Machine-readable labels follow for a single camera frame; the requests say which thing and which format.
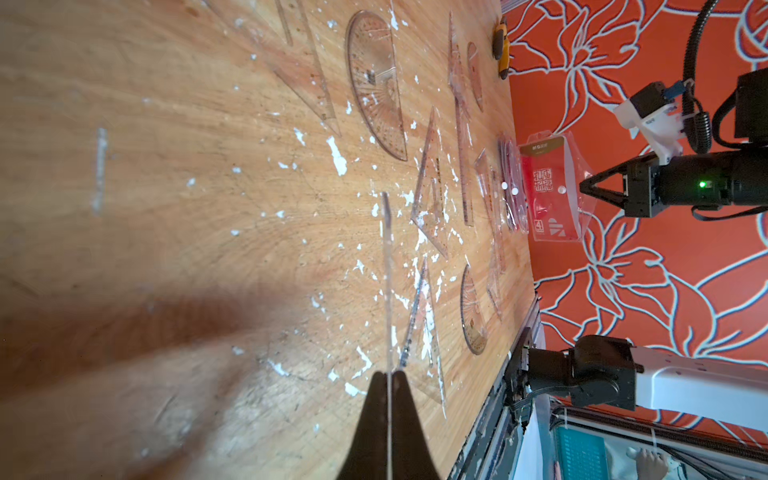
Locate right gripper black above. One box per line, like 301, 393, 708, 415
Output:
579, 149, 767, 219

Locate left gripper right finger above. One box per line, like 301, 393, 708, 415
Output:
391, 371, 439, 479

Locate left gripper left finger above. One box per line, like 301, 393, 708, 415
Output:
337, 372, 390, 479

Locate red ruler set package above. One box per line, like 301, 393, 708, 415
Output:
498, 135, 530, 234
519, 131, 596, 242

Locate clear protractor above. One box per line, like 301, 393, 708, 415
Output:
345, 10, 407, 162
460, 264, 488, 355
467, 42, 484, 111

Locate clear straight ruler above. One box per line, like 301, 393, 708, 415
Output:
486, 240, 503, 320
448, 12, 474, 226
381, 192, 395, 375

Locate clear triangle ruler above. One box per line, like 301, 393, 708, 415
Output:
395, 257, 447, 418
474, 149, 506, 273
411, 107, 450, 260
206, 0, 341, 135

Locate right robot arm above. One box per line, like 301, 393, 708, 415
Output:
506, 1, 767, 368

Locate person hand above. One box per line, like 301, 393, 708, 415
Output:
627, 448, 670, 480

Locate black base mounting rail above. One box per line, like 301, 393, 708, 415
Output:
448, 299, 540, 479

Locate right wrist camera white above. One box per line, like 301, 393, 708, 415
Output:
613, 81, 690, 166

